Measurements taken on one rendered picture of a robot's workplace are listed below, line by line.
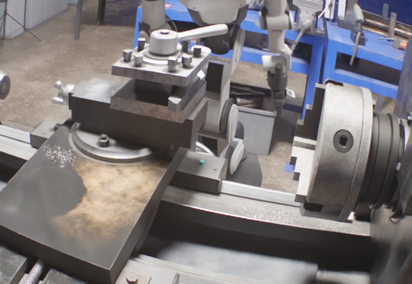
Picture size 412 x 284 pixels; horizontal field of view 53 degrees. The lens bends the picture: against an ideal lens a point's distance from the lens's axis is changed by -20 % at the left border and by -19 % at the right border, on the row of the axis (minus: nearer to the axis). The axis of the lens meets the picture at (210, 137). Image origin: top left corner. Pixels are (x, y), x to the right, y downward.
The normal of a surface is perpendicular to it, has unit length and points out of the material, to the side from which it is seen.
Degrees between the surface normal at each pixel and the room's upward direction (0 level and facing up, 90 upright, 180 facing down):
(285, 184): 0
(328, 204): 107
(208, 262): 14
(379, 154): 55
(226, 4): 122
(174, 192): 0
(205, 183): 90
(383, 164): 66
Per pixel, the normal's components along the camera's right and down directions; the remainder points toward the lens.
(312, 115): -0.22, 0.36
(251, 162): 0.10, -0.87
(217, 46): -0.29, 0.85
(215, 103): -0.29, 0.56
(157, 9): 0.61, 0.64
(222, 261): 0.31, -0.80
